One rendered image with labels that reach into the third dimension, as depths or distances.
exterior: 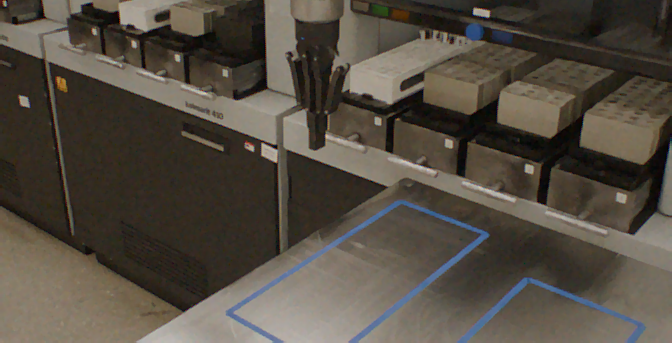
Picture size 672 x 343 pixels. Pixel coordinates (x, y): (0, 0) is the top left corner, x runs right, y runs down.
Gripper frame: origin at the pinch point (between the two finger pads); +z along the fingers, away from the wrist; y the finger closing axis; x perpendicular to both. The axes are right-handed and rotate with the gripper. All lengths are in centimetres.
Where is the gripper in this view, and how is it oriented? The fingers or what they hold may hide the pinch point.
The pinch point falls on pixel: (317, 129)
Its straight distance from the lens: 141.0
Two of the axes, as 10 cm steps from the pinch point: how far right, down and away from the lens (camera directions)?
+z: -0.1, 9.0, 4.3
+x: -6.3, 3.3, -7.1
